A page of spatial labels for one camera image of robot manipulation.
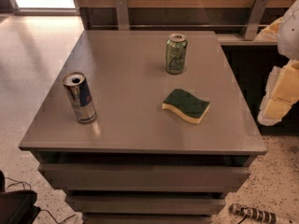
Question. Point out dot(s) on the silver blue energy drink can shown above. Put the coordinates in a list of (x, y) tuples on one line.
[(79, 95)]

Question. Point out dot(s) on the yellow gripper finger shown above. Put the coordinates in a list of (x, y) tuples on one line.
[(281, 93)]

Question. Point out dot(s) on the right metal bracket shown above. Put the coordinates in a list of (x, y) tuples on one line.
[(250, 29)]

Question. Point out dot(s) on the left metal bracket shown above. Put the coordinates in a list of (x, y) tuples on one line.
[(122, 15)]

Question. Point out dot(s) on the black box on floor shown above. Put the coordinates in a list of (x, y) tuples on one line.
[(17, 207)]

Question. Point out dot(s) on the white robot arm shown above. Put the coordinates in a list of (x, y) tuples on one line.
[(286, 29)]

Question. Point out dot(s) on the grey drawer cabinet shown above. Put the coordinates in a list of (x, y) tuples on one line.
[(137, 163)]

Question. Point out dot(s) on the green soda can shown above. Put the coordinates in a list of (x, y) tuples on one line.
[(176, 48)]

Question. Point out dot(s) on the power strip on floor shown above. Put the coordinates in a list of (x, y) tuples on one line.
[(253, 213)]

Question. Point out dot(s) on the metal bracket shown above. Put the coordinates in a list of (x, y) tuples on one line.
[(250, 29), (122, 15)]

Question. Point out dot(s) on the green yellow sponge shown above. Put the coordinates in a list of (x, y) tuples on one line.
[(186, 106)]

